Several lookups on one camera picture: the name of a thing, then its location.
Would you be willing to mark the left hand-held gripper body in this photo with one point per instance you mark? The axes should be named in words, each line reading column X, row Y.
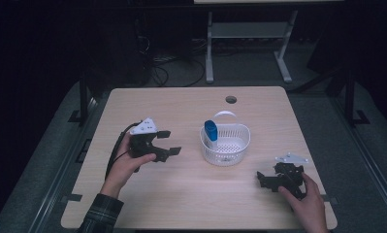
column 142, row 142

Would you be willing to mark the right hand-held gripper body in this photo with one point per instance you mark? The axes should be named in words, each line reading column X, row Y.
column 289, row 174

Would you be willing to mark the white bottle with blue cap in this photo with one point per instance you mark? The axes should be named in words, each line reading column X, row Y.
column 210, row 131

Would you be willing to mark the person's left hand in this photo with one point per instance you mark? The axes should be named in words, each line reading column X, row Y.
column 126, row 168

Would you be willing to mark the person's right hand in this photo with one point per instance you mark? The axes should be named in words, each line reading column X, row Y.
column 307, row 207

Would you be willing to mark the black metal post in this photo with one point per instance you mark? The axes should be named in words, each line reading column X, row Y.
column 349, row 97
column 83, row 100

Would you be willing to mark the white metal table frame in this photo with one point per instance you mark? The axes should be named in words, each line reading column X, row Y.
column 247, row 30

